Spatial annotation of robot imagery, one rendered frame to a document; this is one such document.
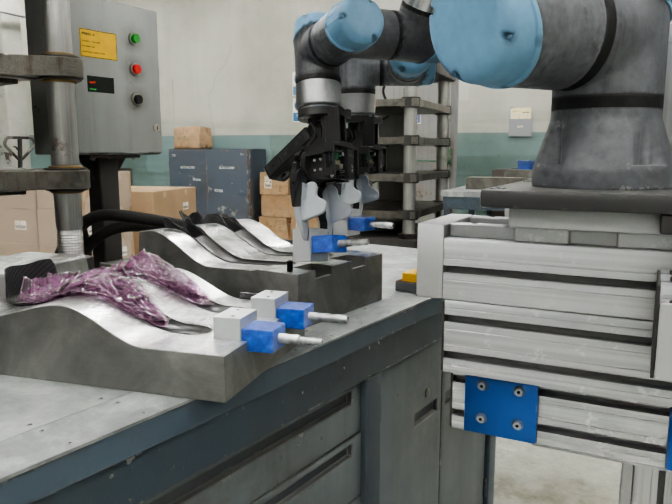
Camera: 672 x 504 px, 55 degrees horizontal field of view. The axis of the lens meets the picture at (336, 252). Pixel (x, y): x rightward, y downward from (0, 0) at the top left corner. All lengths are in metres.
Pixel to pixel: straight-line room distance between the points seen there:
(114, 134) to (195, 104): 7.28
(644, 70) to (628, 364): 0.31
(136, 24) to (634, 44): 1.43
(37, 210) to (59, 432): 4.47
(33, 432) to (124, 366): 0.13
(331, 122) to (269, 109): 7.45
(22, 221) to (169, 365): 4.54
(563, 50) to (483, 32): 0.08
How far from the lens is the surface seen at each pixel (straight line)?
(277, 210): 8.01
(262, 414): 0.95
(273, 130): 8.44
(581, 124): 0.74
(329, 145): 1.01
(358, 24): 0.97
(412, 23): 1.04
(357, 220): 1.32
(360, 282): 1.15
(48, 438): 0.71
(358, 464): 1.24
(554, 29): 0.66
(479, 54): 0.65
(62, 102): 1.60
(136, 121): 1.88
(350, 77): 1.31
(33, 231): 5.21
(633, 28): 0.74
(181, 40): 9.30
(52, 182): 1.58
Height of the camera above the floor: 1.08
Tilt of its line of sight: 9 degrees down
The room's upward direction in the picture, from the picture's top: straight up
